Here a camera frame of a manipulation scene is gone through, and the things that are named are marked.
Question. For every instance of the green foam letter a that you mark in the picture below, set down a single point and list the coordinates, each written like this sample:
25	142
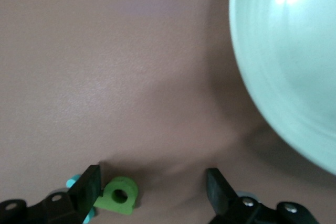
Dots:
130	186

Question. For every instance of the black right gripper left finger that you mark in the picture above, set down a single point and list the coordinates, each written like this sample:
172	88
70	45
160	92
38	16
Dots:
84	195

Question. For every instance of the light green plate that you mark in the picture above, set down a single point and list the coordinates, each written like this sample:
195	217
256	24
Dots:
288	64

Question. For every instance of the brown table cover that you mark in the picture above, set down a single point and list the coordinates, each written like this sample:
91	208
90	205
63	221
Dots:
105	64

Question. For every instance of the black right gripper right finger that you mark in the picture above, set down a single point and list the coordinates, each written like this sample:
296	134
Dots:
223	200

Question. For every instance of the teal foam letter y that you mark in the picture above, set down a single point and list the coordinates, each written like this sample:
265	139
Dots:
72	180

